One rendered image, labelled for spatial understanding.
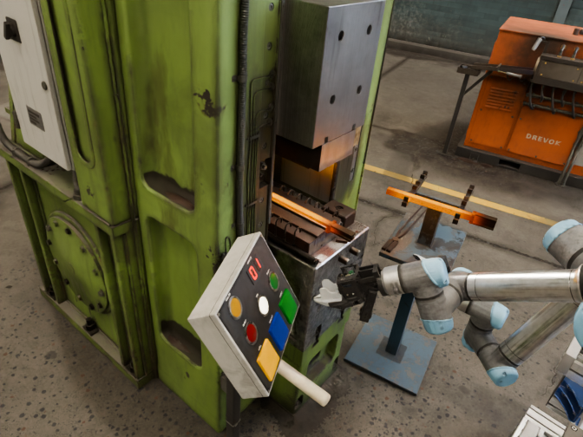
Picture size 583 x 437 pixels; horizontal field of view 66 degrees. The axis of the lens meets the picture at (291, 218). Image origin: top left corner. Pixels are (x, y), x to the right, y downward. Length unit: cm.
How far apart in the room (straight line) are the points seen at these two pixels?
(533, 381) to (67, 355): 243
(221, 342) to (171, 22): 87
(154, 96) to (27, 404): 159
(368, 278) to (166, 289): 104
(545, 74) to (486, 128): 73
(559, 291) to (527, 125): 386
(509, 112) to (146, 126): 392
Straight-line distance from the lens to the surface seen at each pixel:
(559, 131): 498
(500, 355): 151
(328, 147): 146
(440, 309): 120
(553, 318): 145
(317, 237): 165
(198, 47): 124
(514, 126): 499
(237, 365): 114
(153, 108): 157
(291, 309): 134
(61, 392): 253
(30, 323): 289
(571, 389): 192
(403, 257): 202
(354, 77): 147
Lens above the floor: 195
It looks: 34 degrees down
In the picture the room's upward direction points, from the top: 6 degrees clockwise
